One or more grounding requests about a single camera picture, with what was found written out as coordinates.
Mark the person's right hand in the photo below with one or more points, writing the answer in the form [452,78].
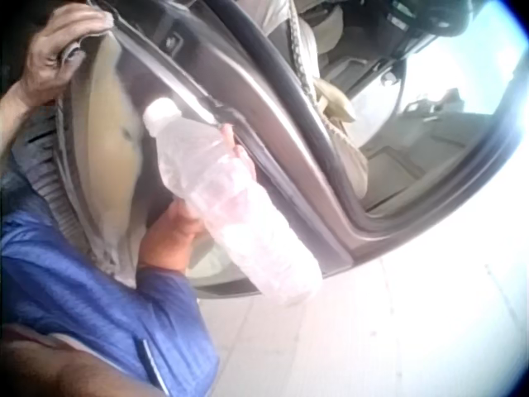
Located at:
[169,235]

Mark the person's left hand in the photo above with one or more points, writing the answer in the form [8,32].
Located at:
[47,54]

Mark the person's left fingers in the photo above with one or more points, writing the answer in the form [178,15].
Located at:
[74,22]

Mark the grey cleaning cloth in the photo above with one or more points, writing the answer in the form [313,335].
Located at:
[75,49]

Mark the clear plastic water bottle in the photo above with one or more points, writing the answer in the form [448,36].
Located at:
[231,207]

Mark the open car door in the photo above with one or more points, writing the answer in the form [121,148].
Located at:
[256,103]

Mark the beige covered car seat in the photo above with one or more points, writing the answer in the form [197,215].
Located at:
[308,45]

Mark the beige cloth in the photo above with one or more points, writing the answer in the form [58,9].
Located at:
[336,101]

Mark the car body with interior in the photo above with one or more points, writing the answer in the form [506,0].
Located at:
[413,136]

